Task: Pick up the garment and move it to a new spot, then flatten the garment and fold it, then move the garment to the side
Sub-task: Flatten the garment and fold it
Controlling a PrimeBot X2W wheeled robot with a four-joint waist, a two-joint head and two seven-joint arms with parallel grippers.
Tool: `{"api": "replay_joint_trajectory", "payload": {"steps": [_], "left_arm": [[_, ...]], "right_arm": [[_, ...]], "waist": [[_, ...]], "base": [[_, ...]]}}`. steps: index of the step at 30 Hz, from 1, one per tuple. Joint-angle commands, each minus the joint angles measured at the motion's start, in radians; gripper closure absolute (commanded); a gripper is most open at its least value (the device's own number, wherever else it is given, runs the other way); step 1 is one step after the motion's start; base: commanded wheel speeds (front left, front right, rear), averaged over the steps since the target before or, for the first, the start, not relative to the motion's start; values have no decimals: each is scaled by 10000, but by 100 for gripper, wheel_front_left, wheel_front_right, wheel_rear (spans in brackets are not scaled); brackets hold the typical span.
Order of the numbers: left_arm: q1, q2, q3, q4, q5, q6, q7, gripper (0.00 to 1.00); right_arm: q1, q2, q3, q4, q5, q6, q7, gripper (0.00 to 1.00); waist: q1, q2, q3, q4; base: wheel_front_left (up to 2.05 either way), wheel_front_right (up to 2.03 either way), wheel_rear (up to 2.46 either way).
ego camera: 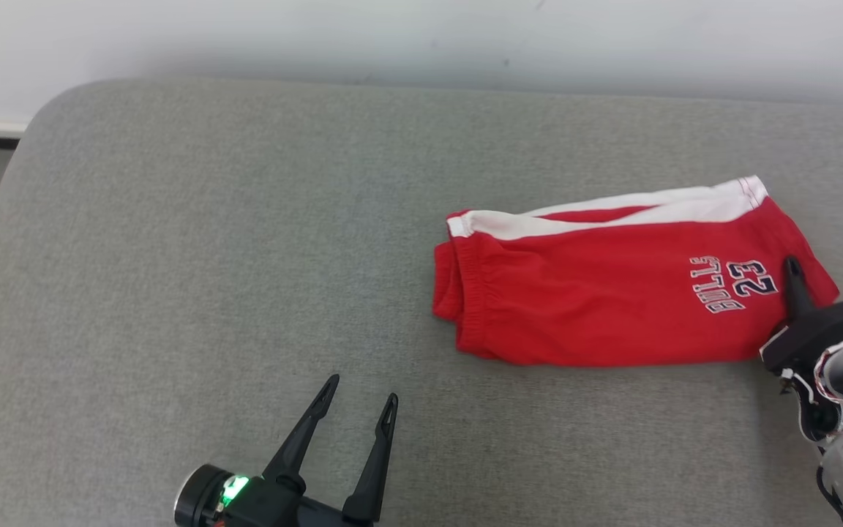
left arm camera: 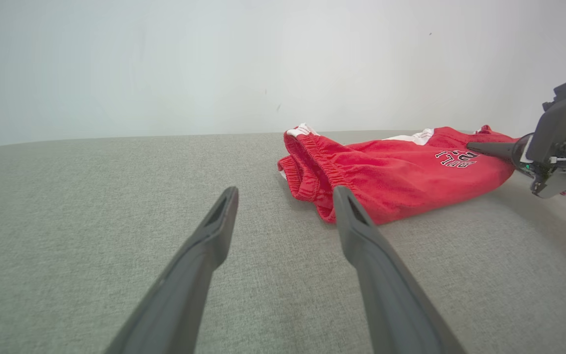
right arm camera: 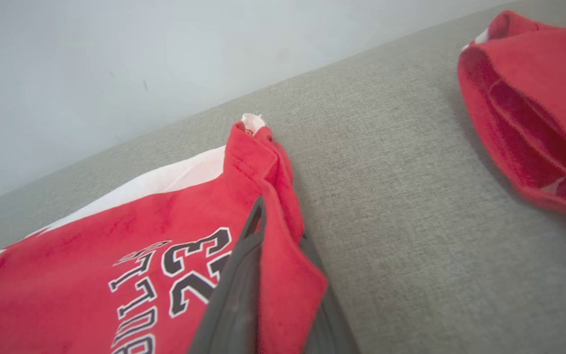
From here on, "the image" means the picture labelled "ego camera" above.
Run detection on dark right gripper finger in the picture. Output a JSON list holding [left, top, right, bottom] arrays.
[[784, 256, 817, 323]]

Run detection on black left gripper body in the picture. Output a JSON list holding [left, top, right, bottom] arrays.
[[220, 476, 378, 527]]

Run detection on grey fabric sofa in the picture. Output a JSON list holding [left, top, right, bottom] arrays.
[[0, 78, 843, 527]]

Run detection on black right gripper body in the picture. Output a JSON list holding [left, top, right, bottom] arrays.
[[760, 299, 843, 374]]

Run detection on red white-striped Bulls shorts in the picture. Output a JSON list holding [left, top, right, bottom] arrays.
[[432, 174, 841, 367]]

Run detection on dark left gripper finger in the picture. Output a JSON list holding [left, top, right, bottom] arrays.
[[264, 375, 340, 490], [343, 393, 399, 522]]

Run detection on thin white red wires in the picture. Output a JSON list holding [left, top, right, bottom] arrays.
[[780, 332, 843, 440]]

